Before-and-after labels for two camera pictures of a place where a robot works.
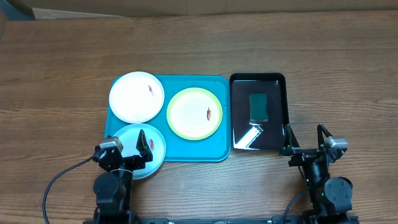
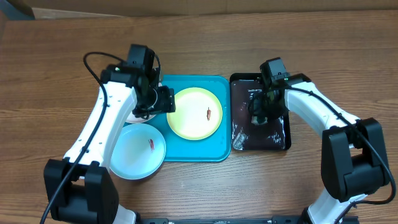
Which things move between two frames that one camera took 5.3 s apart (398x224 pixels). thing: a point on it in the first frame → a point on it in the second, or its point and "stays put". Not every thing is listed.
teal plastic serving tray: [217, 148] stays put
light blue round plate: [129, 137] stays put
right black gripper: [290, 147] → [258, 110]
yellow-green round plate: [194, 113] stays put
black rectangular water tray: [259, 111] stays put
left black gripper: [136, 162] → [166, 102]
